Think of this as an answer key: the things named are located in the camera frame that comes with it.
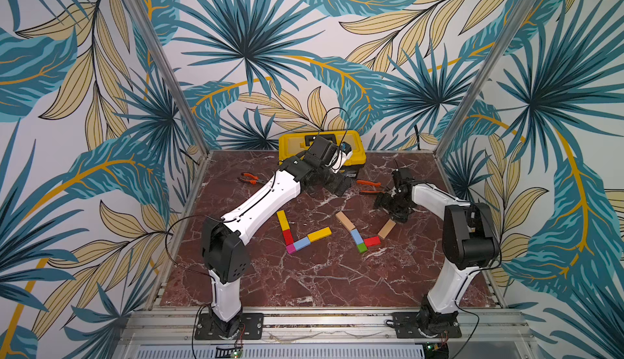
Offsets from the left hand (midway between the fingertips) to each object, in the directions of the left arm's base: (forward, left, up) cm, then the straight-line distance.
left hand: (338, 180), depth 80 cm
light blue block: (-12, +12, -23) cm, 29 cm away
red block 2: (-10, -15, -24) cm, 30 cm away
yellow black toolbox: (+24, +18, -7) cm, 31 cm away
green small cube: (-13, -10, -23) cm, 29 cm away
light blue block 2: (-11, -9, -22) cm, 26 cm away
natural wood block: (0, -3, -23) cm, 23 cm away
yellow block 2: (-8, +5, -23) cm, 25 cm away
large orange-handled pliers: (+16, -18, -22) cm, 32 cm away
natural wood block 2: (-5, -21, -23) cm, 32 cm away
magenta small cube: (-15, +16, -22) cm, 31 cm away
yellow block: (-3, +20, -22) cm, 30 cm away
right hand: (+2, -20, -21) cm, 30 cm away
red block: (-10, +17, -23) cm, 30 cm away
